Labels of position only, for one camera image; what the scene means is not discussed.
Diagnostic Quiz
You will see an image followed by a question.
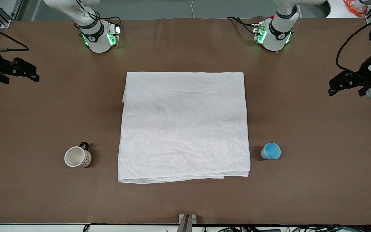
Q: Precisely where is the small blue cup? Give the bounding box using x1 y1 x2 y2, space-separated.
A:
261 143 281 160

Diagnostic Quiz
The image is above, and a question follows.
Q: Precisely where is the white mug with black handle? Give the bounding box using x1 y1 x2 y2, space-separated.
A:
64 142 92 168

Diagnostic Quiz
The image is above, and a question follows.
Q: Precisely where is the white folded cloth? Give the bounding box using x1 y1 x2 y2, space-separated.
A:
118 71 251 184

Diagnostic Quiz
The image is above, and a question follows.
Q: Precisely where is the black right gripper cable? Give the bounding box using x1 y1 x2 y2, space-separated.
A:
0 19 30 53

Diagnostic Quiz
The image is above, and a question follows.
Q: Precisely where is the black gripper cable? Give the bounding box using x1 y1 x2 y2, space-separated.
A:
335 13 371 75
0 19 30 53

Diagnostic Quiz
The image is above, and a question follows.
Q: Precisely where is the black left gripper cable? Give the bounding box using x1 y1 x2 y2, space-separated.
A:
335 13 371 75

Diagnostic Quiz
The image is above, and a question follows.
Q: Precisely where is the orange cable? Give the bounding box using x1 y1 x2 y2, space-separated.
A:
343 0 368 18

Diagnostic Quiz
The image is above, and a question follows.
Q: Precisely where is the metal base connector bracket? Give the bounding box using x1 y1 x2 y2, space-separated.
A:
108 23 122 46
252 21 267 44

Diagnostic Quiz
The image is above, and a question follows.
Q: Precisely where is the black base cable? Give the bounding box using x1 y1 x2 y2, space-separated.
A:
88 12 122 27
226 16 258 34

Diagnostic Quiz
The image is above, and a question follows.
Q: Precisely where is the black cable tangle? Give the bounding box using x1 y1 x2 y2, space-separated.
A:
203 225 371 232

